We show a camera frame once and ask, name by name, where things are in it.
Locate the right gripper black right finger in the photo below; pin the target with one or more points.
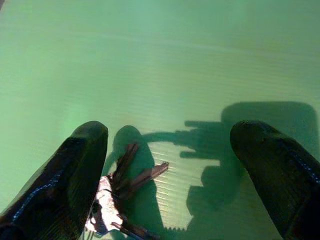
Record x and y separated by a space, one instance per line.
280 175

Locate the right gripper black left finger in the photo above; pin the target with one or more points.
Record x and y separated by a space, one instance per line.
55 190

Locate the dark metal key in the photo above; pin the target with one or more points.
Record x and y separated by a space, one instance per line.
150 175
135 228
126 157

